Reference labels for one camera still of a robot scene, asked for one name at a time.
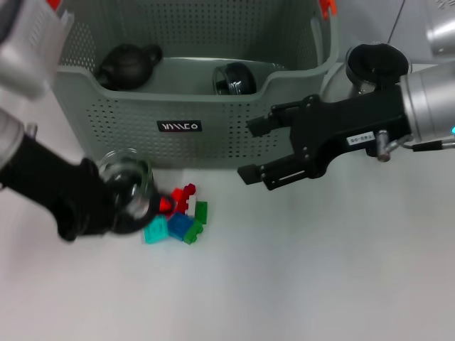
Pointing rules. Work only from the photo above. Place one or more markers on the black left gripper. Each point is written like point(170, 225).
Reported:
point(60, 184)

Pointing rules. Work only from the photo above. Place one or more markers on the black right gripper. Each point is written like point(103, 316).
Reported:
point(348, 120)

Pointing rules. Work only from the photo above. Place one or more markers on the grey perforated storage basket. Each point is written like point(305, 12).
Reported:
point(213, 149)

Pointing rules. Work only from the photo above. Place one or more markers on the teal toy block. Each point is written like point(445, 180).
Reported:
point(156, 231)

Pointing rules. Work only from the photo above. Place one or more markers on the blue toy block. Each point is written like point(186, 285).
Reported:
point(179, 227)

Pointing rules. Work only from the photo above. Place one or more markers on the green toy block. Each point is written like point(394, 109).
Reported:
point(201, 212)
point(192, 233)

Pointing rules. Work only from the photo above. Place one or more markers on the glass carafe with black lid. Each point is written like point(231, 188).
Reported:
point(373, 60)

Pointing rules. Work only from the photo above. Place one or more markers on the black teapot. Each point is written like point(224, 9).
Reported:
point(126, 65)

